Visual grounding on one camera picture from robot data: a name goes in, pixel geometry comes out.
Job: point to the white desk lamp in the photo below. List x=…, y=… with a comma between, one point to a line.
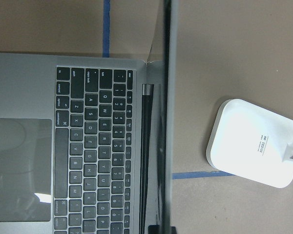
x=252, y=142

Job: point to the grey laptop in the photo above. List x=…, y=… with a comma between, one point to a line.
x=86, y=142

